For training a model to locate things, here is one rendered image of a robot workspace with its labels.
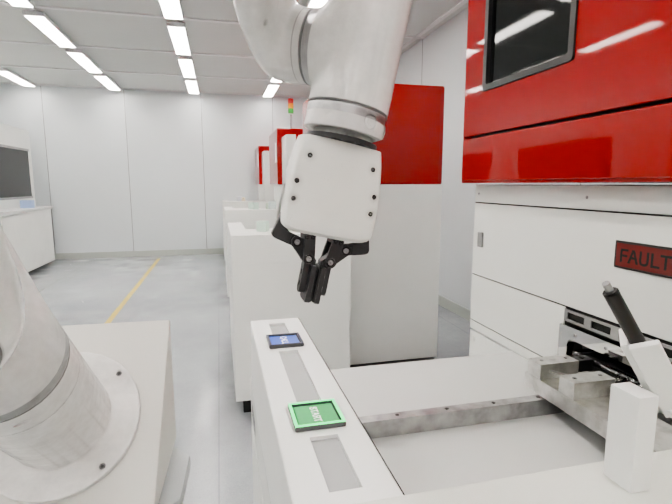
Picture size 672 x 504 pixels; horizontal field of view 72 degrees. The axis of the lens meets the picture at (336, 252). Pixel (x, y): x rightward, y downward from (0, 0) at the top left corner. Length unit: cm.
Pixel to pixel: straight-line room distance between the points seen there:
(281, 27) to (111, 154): 816
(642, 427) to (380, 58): 39
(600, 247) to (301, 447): 68
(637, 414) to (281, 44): 46
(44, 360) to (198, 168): 800
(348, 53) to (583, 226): 66
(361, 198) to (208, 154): 801
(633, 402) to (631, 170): 48
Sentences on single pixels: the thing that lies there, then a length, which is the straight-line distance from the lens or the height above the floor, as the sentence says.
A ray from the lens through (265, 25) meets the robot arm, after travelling 50.
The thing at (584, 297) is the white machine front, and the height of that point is 101.
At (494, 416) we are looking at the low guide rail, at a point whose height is 83.
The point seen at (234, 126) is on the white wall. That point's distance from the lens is 851.
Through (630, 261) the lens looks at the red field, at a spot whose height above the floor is 109.
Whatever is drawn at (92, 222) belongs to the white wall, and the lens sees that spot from 871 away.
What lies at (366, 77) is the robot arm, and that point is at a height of 132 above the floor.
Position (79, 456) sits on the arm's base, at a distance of 70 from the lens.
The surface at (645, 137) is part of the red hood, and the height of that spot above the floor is 129.
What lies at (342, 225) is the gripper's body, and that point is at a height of 118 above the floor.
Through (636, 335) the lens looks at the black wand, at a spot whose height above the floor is 110.
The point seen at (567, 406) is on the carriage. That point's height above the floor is 86.
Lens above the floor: 122
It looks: 8 degrees down
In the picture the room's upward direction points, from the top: straight up
